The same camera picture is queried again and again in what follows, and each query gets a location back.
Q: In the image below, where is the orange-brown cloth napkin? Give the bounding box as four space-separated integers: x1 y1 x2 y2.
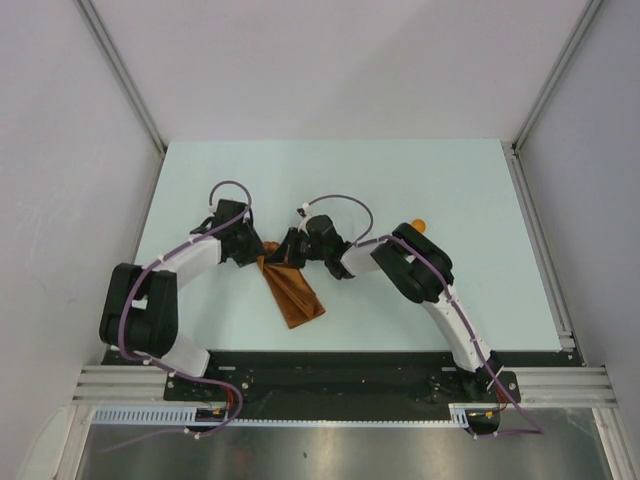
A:
257 241 326 330

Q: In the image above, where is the aluminium corner post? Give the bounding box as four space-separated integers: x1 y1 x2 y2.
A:
72 0 169 154
510 0 608 154

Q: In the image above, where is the aluminium front frame rail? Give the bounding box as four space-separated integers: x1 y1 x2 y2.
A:
73 365 618 408

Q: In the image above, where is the orange plastic spoon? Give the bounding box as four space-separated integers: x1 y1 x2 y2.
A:
411 219 427 233

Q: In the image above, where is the white slotted cable duct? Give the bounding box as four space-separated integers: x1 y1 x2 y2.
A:
91 405 469 428

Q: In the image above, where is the right aluminium side rail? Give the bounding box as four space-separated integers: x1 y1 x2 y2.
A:
502 142 578 351

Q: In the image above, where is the right aluminium corner post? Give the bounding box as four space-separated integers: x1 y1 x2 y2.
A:
510 0 608 154

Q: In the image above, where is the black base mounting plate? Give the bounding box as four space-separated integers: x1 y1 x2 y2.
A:
164 352 507 420

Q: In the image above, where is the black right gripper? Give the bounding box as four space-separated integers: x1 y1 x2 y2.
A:
266 226 329 269

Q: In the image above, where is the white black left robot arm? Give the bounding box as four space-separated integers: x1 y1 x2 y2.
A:
99 199 265 400

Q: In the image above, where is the left aluminium corner post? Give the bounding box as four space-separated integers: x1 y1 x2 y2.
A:
72 0 169 154

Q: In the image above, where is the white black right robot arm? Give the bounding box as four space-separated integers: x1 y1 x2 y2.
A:
263 215 512 401

